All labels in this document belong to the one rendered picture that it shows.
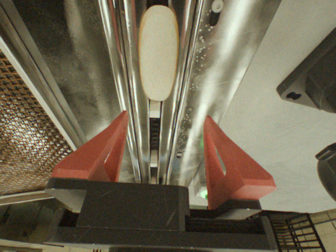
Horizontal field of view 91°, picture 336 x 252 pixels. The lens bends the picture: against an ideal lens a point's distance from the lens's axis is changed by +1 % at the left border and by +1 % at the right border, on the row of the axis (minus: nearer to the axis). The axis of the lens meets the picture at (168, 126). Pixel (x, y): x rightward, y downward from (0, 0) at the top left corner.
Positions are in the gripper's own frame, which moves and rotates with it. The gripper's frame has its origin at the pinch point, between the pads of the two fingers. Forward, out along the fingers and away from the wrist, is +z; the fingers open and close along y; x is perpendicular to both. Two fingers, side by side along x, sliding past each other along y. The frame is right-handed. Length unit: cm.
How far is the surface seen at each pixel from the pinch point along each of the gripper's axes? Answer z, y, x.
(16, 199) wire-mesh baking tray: -1.9, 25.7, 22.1
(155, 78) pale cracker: 5.0, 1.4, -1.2
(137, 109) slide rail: 5.9, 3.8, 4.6
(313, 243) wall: 30, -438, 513
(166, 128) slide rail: 6.0, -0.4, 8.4
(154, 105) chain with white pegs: 4.9, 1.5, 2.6
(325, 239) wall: 37, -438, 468
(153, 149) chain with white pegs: 6.9, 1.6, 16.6
